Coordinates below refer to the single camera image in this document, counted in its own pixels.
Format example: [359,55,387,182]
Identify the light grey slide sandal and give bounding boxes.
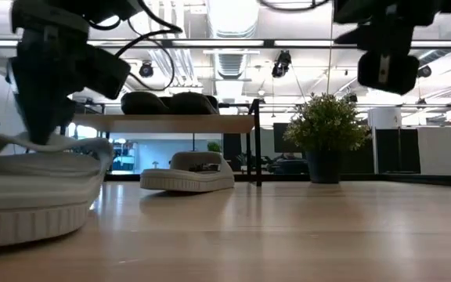
[0,131,115,251]
[139,151,236,193]

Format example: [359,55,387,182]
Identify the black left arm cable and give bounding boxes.
[88,0,183,93]

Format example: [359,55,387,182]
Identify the black overhead camera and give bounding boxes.
[271,49,292,78]

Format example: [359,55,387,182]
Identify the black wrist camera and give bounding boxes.
[86,44,132,101]
[357,52,420,96]

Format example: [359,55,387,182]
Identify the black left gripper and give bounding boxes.
[8,21,93,146]

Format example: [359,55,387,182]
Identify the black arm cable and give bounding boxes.
[256,0,330,12]
[88,0,183,93]

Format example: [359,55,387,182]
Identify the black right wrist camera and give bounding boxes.
[357,52,420,96]

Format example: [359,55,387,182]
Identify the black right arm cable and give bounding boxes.
[256,0,330,12]

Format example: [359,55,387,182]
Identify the wooden shelf black metal frame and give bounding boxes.
[59,98,264,188]

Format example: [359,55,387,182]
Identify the black office partition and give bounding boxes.
[374,127,421,175]

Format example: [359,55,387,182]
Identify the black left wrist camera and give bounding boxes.
[86,44,132,101]

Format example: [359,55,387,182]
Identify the green potted plant dark pot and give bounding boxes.
[283,92,372,185]

